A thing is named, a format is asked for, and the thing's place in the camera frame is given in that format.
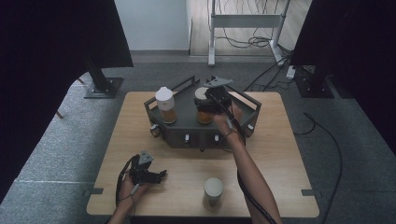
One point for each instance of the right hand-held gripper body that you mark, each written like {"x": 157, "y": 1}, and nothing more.
{"x": 221, "y": 96}

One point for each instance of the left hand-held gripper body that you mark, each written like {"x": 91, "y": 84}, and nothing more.
{"x": 140, "y": 174}

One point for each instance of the orange-filled jar with beige lid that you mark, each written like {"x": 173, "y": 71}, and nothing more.
{"x": 204, "y": 118}

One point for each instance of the black corner shelf rack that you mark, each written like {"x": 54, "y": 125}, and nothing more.
{"x": 186, "y": 121}

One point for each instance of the jar with white spout lid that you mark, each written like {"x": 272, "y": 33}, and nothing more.
{"x": 166, "y": 102}

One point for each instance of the person's left hand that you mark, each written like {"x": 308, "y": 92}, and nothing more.
{"x": 130, "y": 191}

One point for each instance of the person's right hand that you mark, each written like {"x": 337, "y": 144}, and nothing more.
{"x": 229, "y": 123}

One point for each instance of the jar with pale grey lid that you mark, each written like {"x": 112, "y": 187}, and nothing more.
{"x": 213, "y": 189}

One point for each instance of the white power strip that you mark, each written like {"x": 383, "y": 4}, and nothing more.
{"x": 290, "y": 72}

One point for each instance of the black metal stand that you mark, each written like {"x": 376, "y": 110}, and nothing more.
{"x": 314, "y": 84}
{"x": 99, "y": 81}

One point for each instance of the black curtain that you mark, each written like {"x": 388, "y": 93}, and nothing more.
{"x": 358, "y": 46}
{"x": 46, "y": 62}

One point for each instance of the white desk frame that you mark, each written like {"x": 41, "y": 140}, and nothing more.
{"x": 246, "y": 21}

